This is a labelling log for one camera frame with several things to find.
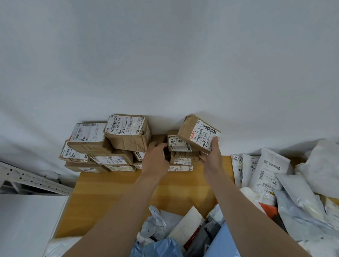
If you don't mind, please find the person's right hand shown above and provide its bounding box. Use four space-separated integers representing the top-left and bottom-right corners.
199 136 226 180

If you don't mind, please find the person's left hand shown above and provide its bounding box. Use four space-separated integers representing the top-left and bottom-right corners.
142 142 171 184

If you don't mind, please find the tall brown box double label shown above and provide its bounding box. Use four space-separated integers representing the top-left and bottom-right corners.
105 165 136 172

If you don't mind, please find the stack of cardboard boxes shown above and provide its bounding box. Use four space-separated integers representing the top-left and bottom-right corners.
67 114 202 173

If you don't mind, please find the brown box white barcode label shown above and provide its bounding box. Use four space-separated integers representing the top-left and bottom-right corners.
177 114 222 154

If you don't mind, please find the pile of white mailers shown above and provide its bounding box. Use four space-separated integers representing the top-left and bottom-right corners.
131 148 339 257

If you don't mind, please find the smooth light blue mailer package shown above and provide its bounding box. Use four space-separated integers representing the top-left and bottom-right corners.
205 221 240 257

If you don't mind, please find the INS BAHA cardboard box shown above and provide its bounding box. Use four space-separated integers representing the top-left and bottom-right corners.
65 161 109 173

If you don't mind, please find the blue plastic mailer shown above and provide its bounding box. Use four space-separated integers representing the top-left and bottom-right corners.
130 238 184 257

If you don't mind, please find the brown box large label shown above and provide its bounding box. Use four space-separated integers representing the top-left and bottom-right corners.
59 140 89 162

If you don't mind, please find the large white plastic bag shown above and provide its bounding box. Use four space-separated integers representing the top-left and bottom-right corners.
295 139 339 199

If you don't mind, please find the white bubble mailer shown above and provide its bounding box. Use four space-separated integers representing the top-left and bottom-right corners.
43 236 83 257

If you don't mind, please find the person's right forearm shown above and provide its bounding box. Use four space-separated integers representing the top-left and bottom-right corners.
209 169 310 257

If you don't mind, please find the person's left forearm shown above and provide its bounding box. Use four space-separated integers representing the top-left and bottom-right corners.
62 177 159 257

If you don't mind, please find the wooden table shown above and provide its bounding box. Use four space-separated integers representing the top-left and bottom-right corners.
54 155 339 239

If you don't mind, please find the white metal shelf rack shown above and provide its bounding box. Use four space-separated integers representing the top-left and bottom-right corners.
0 161 73 257

